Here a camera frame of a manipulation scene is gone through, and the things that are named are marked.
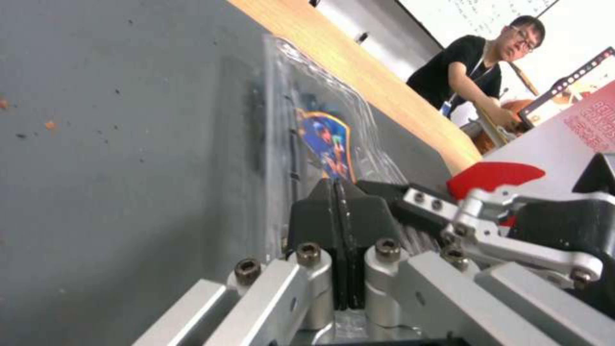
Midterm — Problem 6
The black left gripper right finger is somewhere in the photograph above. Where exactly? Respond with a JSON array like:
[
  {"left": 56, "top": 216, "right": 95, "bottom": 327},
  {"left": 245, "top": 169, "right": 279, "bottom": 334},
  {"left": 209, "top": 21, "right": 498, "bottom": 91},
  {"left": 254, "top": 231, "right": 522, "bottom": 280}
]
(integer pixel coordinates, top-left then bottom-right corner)
[{"left": 334, "top": 180, "right": 615, "bottom": 346}]

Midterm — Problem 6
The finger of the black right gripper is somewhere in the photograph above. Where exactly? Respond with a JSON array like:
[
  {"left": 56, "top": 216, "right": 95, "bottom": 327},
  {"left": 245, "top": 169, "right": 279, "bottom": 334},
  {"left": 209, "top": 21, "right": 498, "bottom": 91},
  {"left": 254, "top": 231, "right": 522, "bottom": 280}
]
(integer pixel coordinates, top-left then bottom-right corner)
[{"left": 357, "top": 179, "right": 604, "bottom": 284}]

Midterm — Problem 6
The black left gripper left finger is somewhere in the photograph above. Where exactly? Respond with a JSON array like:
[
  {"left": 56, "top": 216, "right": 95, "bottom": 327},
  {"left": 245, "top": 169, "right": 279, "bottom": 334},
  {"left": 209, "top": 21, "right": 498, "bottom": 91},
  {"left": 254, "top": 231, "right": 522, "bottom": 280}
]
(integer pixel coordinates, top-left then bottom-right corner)
[{"left": 132, "top": 178, "right": 341, "bottom": 346}]

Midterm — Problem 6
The clear plastic takeout container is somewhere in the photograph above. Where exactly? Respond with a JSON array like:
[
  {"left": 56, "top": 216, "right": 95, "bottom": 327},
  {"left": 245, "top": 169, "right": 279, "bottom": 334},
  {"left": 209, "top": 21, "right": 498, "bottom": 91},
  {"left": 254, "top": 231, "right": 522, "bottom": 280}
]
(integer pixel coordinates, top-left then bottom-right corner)
[{"left": 261, "top": 34, "right": 409, "bottom": 260}]

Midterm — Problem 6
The white takeout bag red print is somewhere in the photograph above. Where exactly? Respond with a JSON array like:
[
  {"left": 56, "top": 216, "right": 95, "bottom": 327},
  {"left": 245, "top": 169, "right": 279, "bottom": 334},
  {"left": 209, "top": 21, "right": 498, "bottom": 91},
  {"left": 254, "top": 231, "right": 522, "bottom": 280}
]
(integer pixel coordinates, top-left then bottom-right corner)
[{"left": 480, "top": 80, "right": 615, "bottom": 217}]

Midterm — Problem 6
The red curved tab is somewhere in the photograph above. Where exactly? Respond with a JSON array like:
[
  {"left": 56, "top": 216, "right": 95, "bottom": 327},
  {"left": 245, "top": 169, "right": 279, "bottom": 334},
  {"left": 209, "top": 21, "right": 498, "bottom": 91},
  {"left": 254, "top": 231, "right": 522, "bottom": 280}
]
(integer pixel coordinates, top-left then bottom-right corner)
[{"left": 445, "top": 161, "right": 547, "bottom": 230}]

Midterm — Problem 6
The colourful sticker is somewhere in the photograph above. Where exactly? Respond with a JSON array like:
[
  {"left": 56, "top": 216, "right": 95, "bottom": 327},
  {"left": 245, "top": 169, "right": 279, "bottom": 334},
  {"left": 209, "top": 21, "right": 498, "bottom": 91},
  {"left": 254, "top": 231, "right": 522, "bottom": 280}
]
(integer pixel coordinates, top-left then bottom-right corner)
[{"left": 294, "top": 108, "right": 357, "bottom": 184}]

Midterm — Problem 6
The dark laptop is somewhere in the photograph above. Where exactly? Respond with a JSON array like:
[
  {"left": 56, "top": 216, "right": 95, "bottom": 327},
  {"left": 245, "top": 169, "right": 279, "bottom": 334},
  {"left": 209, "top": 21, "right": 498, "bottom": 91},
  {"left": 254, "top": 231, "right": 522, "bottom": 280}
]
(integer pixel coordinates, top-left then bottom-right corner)
[{"left": 517, "top": 49, "right": 615, "bottom": 127}]

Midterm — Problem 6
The wooden counter top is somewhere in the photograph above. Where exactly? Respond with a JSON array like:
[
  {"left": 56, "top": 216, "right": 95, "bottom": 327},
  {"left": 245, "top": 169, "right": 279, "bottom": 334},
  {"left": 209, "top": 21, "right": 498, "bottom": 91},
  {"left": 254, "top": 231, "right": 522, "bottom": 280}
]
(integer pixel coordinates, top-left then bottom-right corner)
[{"left": 227, "top": 0, "right": 483, "bottom": 174}]

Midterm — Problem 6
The person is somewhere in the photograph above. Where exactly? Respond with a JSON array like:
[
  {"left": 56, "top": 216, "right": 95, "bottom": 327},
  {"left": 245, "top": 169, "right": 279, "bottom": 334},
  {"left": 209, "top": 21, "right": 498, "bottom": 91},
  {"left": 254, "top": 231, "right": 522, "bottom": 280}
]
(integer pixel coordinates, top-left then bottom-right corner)
[{"left": 406, "top": 14, "right": 547, "bottom": 145}]

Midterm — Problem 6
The whiteboard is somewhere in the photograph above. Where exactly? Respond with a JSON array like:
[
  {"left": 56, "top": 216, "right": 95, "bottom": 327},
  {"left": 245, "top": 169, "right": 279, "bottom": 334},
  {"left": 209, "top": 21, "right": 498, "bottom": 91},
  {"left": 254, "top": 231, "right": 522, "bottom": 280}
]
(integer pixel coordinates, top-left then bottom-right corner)
[{"left": 397, "top": 0, "right": 562, "bottom": 48}]

